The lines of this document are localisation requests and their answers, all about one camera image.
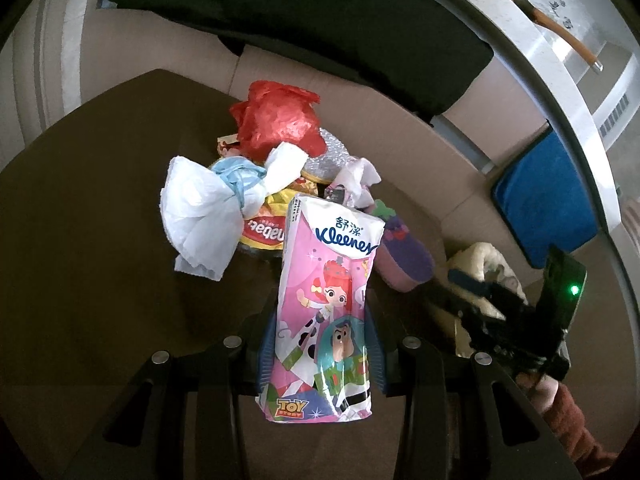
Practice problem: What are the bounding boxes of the pink cartoon tissue packet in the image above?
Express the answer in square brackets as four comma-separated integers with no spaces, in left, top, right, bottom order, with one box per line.
[255,192,385,423]

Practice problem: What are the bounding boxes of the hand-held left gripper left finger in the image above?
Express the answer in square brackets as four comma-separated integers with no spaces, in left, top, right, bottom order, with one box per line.
[62,310,278,480]

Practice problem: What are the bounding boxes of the yellow red-label snack wrapper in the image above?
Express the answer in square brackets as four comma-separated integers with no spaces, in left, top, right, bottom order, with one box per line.
[239,187,301,257]

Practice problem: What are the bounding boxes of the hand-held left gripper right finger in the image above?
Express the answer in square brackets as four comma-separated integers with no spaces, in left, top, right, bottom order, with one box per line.
[364,304,583,480]

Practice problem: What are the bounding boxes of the white plastic bag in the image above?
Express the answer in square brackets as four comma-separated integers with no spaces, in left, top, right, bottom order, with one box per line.
[159,141,308,281]

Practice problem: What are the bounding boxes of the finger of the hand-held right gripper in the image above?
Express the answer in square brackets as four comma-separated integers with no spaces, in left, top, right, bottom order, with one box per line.
[422,284,481,333]
[447,267,501,303]

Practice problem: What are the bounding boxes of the blue cushion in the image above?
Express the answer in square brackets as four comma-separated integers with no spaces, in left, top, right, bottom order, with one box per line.
[491,125,601,268]

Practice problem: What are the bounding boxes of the cream bag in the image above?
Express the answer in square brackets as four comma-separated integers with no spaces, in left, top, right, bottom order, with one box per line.
[432,242,531,358]

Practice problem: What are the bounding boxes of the white vent grille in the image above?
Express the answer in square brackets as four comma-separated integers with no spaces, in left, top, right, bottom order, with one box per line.
[597,92,631,138]

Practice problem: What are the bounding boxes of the wooden stick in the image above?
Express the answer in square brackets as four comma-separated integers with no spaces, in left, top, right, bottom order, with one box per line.
[465,0,603,73]

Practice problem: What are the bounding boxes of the beige sofa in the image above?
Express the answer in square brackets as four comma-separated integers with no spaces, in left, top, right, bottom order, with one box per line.
[80,7,608,311]

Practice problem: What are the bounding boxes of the black cloth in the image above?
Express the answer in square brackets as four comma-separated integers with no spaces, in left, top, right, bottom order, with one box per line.
[99,0,495,116]

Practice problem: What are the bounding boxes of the red plastic bag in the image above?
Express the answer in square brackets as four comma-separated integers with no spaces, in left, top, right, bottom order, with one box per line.
[229,80,328,161]

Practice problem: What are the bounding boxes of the silver glitter round disc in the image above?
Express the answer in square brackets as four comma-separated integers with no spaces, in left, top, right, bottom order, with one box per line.
[299,127,353,196]

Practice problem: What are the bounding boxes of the blue face mask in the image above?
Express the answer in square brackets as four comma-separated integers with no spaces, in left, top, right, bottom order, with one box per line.
[210,155,268,216]

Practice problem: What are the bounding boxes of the purple eggplant plush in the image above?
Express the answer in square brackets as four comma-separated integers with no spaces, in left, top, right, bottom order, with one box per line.
[369,199,435,293]

